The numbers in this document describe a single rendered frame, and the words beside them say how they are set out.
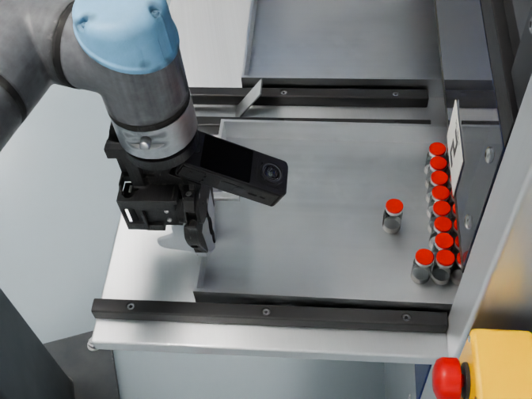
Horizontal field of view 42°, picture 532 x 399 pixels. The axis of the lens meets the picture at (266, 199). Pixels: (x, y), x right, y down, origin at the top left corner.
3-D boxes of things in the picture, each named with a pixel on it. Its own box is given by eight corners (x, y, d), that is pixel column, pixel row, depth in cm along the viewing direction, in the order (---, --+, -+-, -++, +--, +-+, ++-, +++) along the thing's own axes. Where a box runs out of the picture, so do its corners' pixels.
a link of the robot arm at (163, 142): (195, 70, 64) (183, 138, 59) (203, 104, 68) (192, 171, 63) (115, 70, 65) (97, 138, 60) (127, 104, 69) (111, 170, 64)
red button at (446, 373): (469, 368, 65) (477, 351, 62) (474, 411, 63) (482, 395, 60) (428, 366, 66) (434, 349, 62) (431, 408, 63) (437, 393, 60)
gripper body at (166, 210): (142, 178, 78) (114, 103, 68) (218, 178, 77) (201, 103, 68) (129, 235, 74) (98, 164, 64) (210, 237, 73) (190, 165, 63)
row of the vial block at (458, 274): (457, 165, 91) (464, 142, 87) (469, 286, 80) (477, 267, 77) (441, 165, 91) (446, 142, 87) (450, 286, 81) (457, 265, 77)
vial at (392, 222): (400, 219, 86) (403, 199, 83) (400, 234, 85) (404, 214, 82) (381, 218, 87) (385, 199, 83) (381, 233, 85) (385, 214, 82)
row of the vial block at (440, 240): (440, 165, 91) (446, 142, 87) (450, 286, 81) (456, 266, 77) (423, 164, 91) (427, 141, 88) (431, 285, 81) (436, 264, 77)
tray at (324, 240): (476, 142, 93) (481, 125, 90) (496, 321, 78) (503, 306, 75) (223, 136, 96) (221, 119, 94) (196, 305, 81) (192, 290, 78)
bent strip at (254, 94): (265, 108, 99) (263, 77, 94) (264, 123, 97) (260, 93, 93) (167, 107, 100) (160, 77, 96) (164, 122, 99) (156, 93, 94)
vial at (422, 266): (428, 268, 82) (434, 248, 78) (430, 285, 81) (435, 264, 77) (409, 267, 82) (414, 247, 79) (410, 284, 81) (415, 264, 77)
